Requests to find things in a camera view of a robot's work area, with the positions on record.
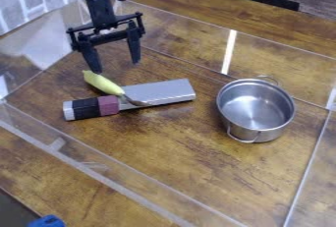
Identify blue object at bottom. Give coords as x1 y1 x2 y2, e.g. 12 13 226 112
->
26 215 65 227

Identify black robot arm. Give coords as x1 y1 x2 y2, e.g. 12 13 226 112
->
66 0 145 74

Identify yellow handled metal spoon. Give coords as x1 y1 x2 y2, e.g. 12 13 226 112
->
82 71 149 106

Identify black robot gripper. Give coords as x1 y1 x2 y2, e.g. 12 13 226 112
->
66 0 145 74

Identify grey toy cleaver knife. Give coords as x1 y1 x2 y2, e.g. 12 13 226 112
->
62 79 196 121

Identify small steel pot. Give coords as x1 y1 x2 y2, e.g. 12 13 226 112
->
216 75 294 143

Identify clear acrylic enclosure panels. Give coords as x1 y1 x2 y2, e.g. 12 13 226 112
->
0 1 336 227

